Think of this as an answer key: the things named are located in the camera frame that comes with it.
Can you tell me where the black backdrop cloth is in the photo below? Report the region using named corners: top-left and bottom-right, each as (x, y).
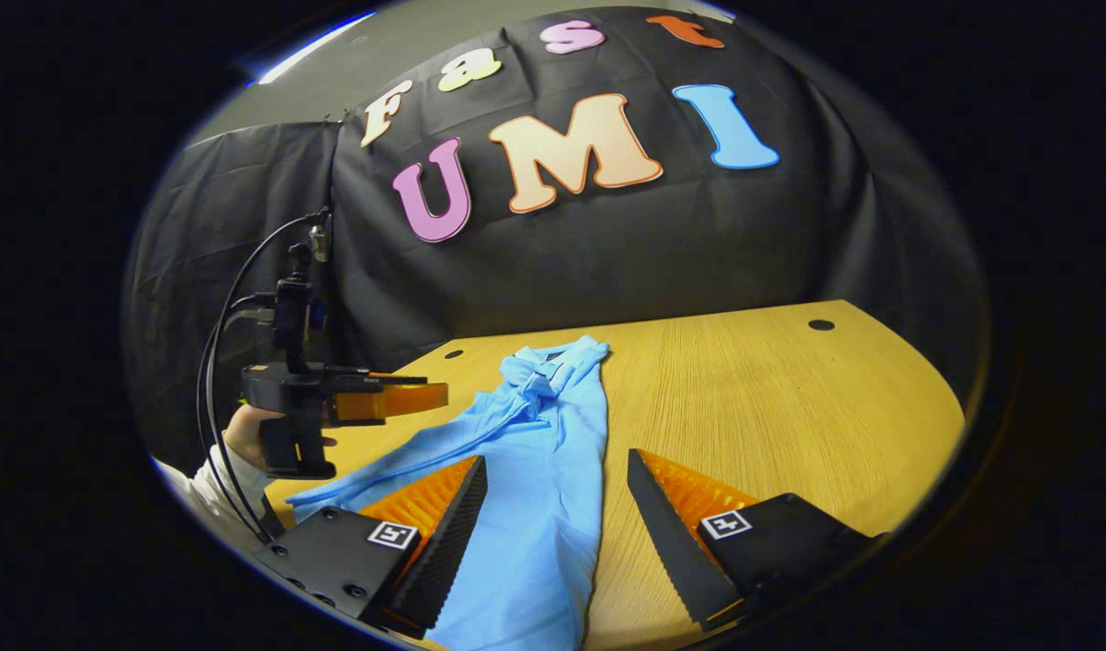
top-left (123, 5), bottom-right (988, 471)

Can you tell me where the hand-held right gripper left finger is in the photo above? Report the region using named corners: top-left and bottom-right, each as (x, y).
top-left (254, 455), bottom-right (488, 641)

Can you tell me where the light blue T-shirt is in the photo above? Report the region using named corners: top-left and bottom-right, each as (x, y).
top-left (286, 335), bottom-right (612, 651)

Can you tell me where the black cable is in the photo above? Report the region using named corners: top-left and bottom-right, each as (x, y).
top-left (195, 292), bottom-right (278, 536)
top-left (204, 212), bottom-right (327, 543)

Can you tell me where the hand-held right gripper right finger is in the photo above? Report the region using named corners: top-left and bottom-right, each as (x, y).
top-left (627, 448), bottom-right (879, 632)

